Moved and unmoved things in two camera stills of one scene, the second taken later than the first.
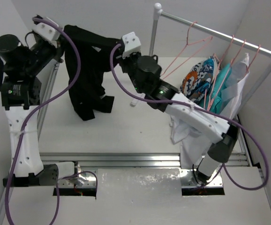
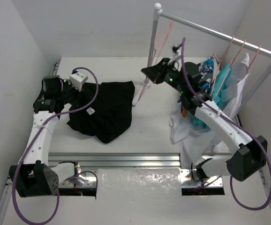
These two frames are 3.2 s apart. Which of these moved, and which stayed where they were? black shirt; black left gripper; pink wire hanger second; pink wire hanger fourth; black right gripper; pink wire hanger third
Moved: black left gripper; black right gripper; black shirt
Stayed: pink wire hanger second; pink wire hanger fourth; pink wire hanger third
